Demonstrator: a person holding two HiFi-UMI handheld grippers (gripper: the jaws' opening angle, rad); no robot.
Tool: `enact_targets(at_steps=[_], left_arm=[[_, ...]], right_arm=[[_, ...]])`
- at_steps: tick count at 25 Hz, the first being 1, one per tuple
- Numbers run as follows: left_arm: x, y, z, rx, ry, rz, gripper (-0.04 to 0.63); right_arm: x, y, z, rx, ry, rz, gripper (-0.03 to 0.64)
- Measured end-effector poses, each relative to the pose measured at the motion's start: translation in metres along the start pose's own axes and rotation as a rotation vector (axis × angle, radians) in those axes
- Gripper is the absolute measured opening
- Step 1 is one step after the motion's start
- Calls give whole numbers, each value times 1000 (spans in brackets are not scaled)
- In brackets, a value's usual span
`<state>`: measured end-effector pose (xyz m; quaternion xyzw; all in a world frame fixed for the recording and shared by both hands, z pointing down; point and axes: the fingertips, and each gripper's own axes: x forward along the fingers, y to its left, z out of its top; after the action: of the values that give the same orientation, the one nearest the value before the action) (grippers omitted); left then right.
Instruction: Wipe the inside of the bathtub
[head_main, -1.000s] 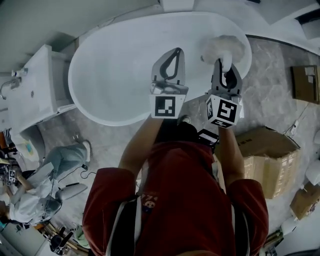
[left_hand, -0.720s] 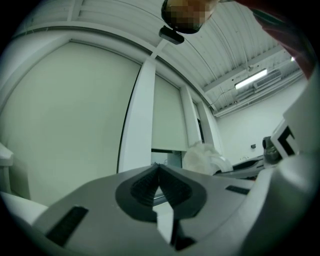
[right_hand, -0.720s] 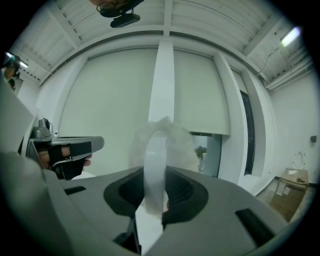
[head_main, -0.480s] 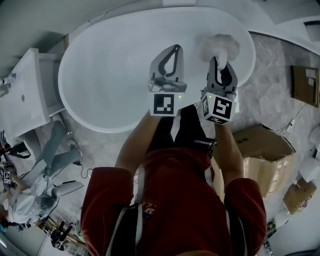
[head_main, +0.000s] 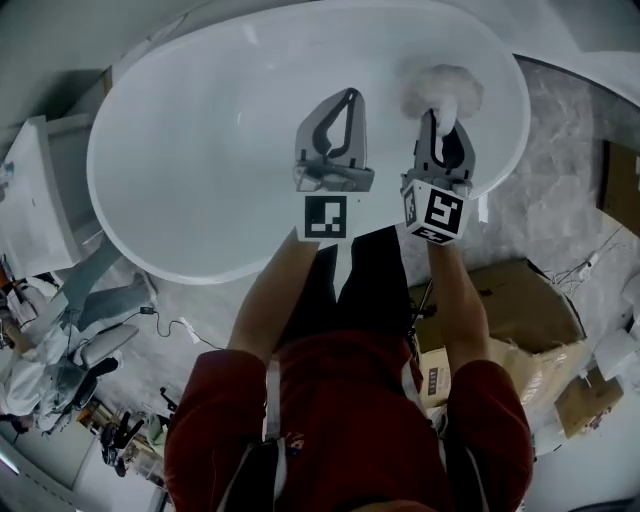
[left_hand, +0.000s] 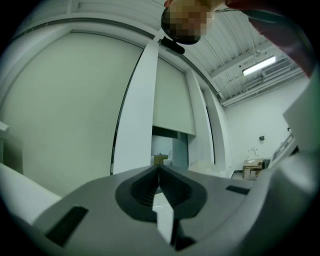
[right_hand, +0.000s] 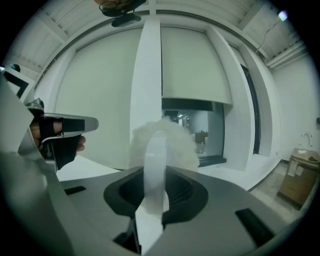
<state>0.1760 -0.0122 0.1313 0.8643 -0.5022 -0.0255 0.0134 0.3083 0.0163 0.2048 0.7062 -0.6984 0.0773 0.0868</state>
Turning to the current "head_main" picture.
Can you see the flat cardboard piece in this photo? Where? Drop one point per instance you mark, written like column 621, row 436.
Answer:
column 587, row 405

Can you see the white vanity sink cabinet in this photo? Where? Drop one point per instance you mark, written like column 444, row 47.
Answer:
column 35, row 200

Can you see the black office chair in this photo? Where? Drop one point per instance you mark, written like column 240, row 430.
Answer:
column 122, row 440

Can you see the small cardboard box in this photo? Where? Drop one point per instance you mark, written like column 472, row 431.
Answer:
column 622, row 185

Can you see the person's right forearm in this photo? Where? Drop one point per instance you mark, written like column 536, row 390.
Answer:
column 460, row 310

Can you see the green cloth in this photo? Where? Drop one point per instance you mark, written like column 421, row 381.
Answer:
column 155, row 430

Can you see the person's white shoe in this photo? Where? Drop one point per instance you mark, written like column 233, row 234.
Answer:
column 440, row 422

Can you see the large cardboard box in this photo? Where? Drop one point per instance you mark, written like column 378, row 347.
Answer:
column 525, row 310

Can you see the fluffy white duster brush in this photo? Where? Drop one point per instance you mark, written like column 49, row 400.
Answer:
column 440, row 85

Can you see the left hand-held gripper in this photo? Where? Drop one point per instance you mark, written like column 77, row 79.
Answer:
column 325, row 217

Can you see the person's red shirt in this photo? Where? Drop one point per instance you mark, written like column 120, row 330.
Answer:
column 350, row 425

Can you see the person's left forearm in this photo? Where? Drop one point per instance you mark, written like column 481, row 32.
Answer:
column 270, row 300

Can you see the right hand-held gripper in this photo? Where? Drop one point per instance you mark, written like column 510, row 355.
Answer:
column 442, row 212

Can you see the person's black trousers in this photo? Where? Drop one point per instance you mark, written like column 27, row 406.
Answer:
column 370, row 285

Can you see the white oval bathtub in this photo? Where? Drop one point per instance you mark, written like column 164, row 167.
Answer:
column 200, row 150

